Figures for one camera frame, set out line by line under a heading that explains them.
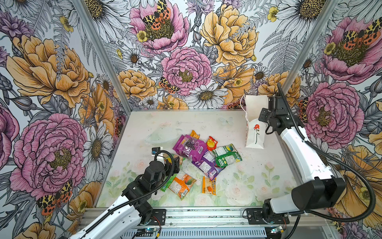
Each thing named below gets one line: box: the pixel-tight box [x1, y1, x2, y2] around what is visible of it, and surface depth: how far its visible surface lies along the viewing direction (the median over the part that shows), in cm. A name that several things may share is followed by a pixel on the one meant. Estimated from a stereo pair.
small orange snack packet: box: [190, 129, 201, 140], surface depth 107 cm
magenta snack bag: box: [172, 134, 208, 162], surface depth 95 cm
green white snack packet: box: [212, 143, 243, 168], surface depth 96 cm
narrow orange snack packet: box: [201, 176, 217, 196], surface depth 85 cm
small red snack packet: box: [206, 135, 218, 152], surface depth 101 cm
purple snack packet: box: [191, 149, 226, 181], surface depth 91 cm
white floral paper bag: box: [244, 95, 269, 150], surface depth 89 cm
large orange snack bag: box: [168, 173, 197, 201], surface depth 83 cm
